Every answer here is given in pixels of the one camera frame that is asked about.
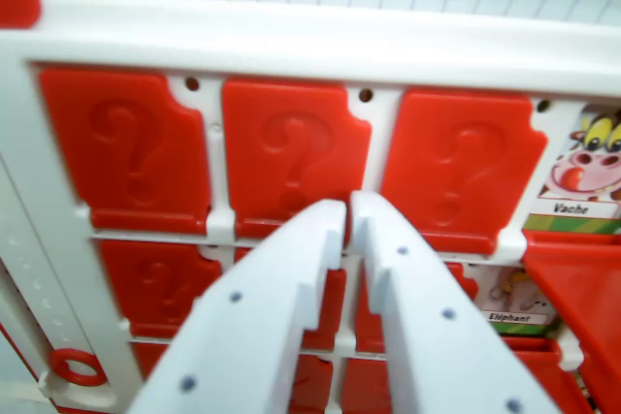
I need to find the red question mark flap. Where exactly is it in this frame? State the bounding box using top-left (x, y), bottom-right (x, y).
top-left (379, 86), bottom-right (550, 257)
top-left (38, 67), bottom-right (213, 237)
top-left (220, 77), bottom-right (374, 241)

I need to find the red and white game board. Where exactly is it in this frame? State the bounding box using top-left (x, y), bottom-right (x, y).
top-left (0, 0), bottom-right (621, 414)

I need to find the cow picture card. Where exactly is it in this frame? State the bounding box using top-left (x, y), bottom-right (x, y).
top-left (521, 104), bottom-right (621, 237)

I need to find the red folded-out flap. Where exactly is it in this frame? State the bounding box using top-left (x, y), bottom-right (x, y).
top-left (522, 228), bottom-right (621, 414)

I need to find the elephant picture card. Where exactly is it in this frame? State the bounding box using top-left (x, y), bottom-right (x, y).
top-left (478, 265), bottom-right (560, 338)

